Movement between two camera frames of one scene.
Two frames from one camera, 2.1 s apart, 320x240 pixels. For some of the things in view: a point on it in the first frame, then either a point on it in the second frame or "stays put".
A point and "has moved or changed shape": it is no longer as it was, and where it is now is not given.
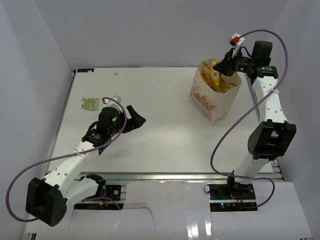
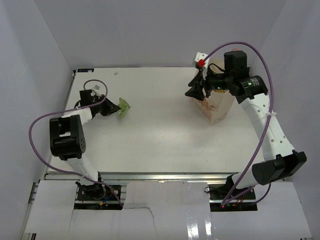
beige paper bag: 211,103 stays put
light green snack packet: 91,103 has moved or changed shape
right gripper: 226,67 -> 196,91
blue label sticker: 85,70 stays put
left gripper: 135,121 -> 110,107
